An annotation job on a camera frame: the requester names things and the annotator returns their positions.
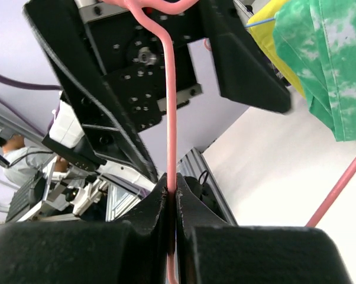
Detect person in grey shirt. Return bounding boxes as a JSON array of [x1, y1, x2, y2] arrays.
[[0, 134, 54, 187]]

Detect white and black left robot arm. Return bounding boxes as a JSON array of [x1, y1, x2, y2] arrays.
[[24, 1, 291, 186]]

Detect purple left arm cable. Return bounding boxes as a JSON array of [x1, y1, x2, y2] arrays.
[[0, 67, 62, 137]]

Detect blue hanger of green trousers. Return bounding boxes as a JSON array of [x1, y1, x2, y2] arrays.
[[244, 17, 275, 28]]

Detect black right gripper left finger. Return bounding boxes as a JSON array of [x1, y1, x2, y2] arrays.
[[0, 177, 168, 283]]

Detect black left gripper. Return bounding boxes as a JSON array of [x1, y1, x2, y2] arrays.
[[24, 1, 205, 182]]

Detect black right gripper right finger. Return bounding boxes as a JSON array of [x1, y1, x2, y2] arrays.
[[176, 174, 351, 283]]

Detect olive yellow trousers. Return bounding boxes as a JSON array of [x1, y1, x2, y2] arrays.
[[247, 0, 305, 98]]

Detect pink hanger of yellow trousers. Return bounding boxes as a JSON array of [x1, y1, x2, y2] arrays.
[[105, 1, 351, 283]]

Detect aluminium mounting rail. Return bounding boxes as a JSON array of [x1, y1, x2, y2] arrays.
[[177, 148, 238, 225]]

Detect green tie-dye trousers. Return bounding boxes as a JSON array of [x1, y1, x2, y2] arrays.
[[273, 1, 356, 141]]

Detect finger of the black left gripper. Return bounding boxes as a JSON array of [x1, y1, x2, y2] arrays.
[[200, 1, 292, 113]]

